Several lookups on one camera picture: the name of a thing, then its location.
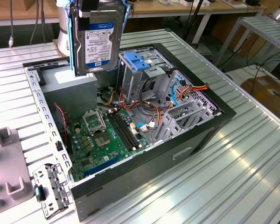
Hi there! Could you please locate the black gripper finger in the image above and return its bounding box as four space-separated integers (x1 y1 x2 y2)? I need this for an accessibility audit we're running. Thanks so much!
78 10 91 31

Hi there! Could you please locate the hard disk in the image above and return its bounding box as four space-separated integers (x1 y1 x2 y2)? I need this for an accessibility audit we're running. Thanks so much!
68 1 128 77

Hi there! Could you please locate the grey metal disk bay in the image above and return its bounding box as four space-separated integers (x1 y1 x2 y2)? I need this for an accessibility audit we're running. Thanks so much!
153 99 224 147

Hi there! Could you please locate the blue plastic drive latch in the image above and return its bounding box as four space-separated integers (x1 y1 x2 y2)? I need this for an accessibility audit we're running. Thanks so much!
124 52 151 72

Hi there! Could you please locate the grey power supply unit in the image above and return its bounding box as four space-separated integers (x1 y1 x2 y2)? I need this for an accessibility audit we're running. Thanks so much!
40 69 98 117

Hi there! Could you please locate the grey metal optical drive cage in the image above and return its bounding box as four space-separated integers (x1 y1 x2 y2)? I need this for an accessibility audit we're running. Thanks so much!
118 49 174 105

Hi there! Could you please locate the metal socket cover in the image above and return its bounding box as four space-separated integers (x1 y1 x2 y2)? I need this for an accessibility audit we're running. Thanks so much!
82 109 106 135

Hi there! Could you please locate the black case fan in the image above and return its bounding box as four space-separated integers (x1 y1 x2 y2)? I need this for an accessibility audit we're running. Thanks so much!
53 104 73 155

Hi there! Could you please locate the black tripod stand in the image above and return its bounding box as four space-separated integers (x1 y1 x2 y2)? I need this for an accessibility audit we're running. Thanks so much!
182 0 212 46

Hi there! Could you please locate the black RAM slot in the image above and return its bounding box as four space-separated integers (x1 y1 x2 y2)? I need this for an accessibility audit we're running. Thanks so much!
109 111 134 151
113 109 137 150
116 108 140 149
106 112 131 152

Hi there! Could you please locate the CPU socket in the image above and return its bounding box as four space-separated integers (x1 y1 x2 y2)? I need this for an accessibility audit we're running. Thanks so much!
94 132 113 148

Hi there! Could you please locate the green motherboard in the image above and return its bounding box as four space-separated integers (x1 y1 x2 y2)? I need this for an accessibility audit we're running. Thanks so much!
66 107 152 183

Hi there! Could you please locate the blue expansion slot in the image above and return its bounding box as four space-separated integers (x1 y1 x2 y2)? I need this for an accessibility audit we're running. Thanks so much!
83 154 122 177

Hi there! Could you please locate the grey parts rack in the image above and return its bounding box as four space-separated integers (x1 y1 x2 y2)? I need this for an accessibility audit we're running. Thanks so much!
0 126 37 210

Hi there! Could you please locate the hinged metal card retainer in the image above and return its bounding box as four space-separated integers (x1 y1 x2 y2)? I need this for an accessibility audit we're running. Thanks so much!
32 162 73 220

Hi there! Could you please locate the black open PC case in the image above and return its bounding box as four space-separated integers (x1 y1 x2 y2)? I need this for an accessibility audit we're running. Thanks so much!
22 42 238 222

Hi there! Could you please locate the metal slat side table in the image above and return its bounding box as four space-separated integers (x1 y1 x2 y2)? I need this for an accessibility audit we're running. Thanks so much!
213 14 280 68

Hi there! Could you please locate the black teal latch tab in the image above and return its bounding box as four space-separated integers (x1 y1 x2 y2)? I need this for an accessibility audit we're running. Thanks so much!
34 183 47 203

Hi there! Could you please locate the large cardboard box with label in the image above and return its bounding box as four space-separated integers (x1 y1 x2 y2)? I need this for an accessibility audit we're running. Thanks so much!
239 76 280 119

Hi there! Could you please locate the wooden desk white frame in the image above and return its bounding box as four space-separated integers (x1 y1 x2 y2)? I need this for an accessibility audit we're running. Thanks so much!
0 0 268 45

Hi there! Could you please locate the black cable with metal connector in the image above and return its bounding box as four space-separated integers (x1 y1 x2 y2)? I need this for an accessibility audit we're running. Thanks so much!
7 0 15 48

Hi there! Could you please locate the yellow black power wire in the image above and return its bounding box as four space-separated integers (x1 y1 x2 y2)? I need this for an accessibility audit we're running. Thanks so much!
97 85 119 107

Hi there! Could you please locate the black cable bundle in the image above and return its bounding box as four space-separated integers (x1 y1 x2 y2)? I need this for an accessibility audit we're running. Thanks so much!
140 77 175 117

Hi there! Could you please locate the red orange wire bundle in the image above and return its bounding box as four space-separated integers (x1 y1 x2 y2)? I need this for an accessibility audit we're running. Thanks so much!
120 90 173 126

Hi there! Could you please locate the wire locking lever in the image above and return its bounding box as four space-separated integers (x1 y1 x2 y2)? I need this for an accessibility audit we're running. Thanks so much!
98 108 107 131

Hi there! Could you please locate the red black twisted fan wire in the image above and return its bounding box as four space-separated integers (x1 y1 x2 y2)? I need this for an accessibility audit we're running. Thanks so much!
53 104 69 143

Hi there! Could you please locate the blue flat data wire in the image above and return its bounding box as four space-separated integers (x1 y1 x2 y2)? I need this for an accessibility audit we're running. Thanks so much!
135 74 187 133

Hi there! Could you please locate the white plug with thin wires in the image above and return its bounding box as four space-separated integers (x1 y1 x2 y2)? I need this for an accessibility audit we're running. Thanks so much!
139 122 156 134

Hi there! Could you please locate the red yellow orange power wire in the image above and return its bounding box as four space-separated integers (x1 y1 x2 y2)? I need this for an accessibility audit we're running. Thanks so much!
168 83 209 110

